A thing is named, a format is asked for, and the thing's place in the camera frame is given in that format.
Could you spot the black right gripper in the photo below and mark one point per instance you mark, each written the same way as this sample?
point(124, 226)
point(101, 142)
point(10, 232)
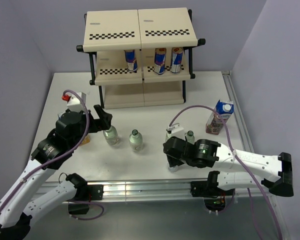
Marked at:
point(173, 161)

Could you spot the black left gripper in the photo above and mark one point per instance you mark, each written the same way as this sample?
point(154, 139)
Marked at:
point(103, 123)

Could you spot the blue silver energy drink can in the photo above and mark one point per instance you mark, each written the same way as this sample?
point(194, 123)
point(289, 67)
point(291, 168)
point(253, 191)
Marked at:
point(159, 60)
point(176, 60)

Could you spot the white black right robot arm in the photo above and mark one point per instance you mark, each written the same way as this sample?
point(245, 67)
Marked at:
point(152, 151)

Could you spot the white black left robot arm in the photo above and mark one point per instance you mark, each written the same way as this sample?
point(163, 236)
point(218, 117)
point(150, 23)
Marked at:
point(18, 211)

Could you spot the clear glass bottle green cap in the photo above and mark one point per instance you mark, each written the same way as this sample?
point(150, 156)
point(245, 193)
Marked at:
point(167, 136)
point(111, 135)
point(190, 137)
point(136, 140)

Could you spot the blue Fontana juice carton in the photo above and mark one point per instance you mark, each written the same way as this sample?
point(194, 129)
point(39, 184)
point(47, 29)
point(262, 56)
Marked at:
point(87, 138)

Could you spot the blue purple berry juice carton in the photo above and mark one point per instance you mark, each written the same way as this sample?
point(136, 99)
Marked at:
point(224, 110)

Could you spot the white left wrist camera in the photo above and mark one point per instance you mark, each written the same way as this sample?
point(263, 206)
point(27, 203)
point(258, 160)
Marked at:
point(73, 103)

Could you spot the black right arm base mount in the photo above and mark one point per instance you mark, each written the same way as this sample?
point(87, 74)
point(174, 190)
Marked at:
point(214, 198)

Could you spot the aluminium mounting rail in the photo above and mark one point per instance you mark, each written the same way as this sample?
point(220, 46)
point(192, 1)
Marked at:
point(140, 191)

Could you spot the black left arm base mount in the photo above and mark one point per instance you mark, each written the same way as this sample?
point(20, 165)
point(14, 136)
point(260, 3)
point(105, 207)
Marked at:
point(88, 194)

